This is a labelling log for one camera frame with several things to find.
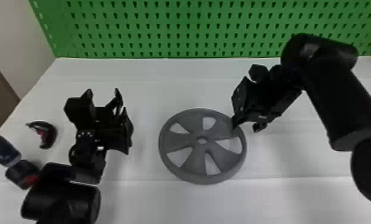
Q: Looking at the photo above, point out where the black red curved tool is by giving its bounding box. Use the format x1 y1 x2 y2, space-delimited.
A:
25 120 58 150

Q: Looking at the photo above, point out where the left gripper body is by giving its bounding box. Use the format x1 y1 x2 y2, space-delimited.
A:
94 113 135 156

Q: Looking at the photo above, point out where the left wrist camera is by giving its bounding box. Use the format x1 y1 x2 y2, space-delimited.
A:
63 88 98 132

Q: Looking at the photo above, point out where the grey wheel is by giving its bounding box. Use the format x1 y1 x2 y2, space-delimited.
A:
157 107 248 185

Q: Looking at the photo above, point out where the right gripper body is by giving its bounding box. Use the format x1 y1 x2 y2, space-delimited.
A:
247 79 301 125

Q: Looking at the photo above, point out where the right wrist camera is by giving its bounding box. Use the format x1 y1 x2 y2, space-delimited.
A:
248 64 271 84

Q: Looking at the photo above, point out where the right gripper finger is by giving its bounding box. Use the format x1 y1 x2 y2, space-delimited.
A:
252 120 268 133
230 76 253 130

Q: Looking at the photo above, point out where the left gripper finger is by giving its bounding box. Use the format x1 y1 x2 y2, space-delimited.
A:
119 106 134 125
105 88 125 116

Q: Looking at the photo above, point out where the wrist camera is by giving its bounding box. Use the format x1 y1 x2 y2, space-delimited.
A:
63 88 98 132
248 64 271 84

